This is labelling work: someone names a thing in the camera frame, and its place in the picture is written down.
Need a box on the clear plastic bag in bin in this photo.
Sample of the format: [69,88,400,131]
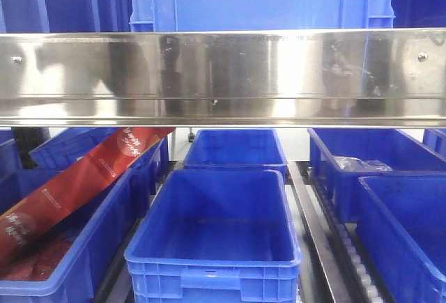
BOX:
[334,156,392,172]

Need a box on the red printed package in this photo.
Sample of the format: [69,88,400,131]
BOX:
[1,127,172,281]

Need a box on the blue bin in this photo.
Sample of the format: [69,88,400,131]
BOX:
[307,127,446,224]
[183,128,288,177]
[1,170,140,302]
[28,127,171,196]
[125,169,302,302]
[356,176,445,302]

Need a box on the blue rear centre bin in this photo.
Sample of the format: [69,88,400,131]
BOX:
[183,128,288,177]

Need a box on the blue rear right bin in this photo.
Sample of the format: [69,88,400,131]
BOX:
[307,127,446,224]

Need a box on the blue front left bin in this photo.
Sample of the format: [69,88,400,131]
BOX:
[1,170,140,302]

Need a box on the steel shelf rail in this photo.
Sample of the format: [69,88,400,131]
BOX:
[1,28,445,128]

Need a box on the blue rear left bin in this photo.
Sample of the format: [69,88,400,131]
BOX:
[28,127,171,196]

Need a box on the blue front centre bin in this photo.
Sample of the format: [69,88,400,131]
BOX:
[125,169,302,302]

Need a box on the blue front right bin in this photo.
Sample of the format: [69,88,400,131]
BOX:
[356,176,445,302]

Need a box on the roller track rail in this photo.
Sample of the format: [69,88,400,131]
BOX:
[286,161,393,302]

